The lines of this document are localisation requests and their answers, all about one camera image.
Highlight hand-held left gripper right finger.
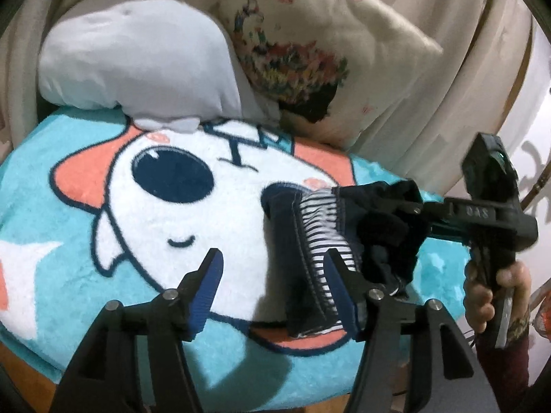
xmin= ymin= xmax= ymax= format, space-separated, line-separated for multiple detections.
xmin=324 ymin=248 xmax=496 ymax=413

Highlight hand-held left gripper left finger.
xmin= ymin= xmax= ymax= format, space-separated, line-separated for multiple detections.
xmin=48 ymin=248 xmax=225 ymax=413

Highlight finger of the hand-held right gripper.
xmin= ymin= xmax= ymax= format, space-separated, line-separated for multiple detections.
xmin=333 ymin=186 xmax=431 ymax=235

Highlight dark striped pants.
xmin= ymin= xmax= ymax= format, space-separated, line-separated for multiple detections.
xmin=261 ymin=180 xmax=432 ymax=339

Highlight person's right forearm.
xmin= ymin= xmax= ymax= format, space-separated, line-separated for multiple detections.
xmin=476 ymin=297 xmax=534 ymax=413

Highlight person's right hand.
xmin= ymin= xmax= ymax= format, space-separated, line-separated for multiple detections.
xmin=463 ymin=259 xmax=533 ymax=336

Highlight cartoon printed blanket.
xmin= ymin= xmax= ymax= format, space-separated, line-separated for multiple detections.
xmin=0 ymin=105 xmax=476 ymax=385

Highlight floral printed pillow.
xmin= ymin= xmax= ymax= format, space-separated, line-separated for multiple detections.
xmin=217 ymin=0 xmax=445 ymax=147

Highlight grey plush pillow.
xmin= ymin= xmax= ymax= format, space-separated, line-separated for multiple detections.
xmin=38 ymin=0 xmax=282 ymax=133

